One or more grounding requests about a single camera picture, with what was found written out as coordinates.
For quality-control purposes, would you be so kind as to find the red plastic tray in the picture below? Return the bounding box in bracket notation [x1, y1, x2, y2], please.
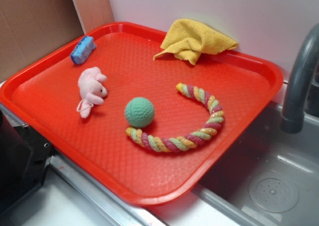
[0, 22, 283, 206]

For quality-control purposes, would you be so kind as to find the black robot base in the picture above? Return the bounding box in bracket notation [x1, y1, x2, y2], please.
[0, 113, 52, 216]

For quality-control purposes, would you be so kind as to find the grey faucet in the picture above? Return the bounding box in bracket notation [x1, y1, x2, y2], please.
[280, 24, 319, 134]

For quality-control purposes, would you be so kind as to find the multicolour twisted rope toy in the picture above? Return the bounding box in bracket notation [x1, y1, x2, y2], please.
[126, 83, 224, 153]

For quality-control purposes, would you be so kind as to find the grey sink basin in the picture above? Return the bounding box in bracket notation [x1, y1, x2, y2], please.
[193, 103, 319, 226]

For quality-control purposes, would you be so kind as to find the pink plush toy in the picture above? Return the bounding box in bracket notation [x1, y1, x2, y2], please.
[76, 66, 108, 119]

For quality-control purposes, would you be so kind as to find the green dimpled ball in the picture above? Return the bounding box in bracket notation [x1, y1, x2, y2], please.
[125, 97, 155, 128]

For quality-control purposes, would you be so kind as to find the brown cardboard panel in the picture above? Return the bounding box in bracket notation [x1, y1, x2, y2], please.
[0, 0, 114, 81]

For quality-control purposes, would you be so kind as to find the yellow cloth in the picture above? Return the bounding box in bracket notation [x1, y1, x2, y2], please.
[153, 18, 238, 65]

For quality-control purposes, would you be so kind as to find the blue sponge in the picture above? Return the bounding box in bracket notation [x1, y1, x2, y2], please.
[70, 36, 97, 64]

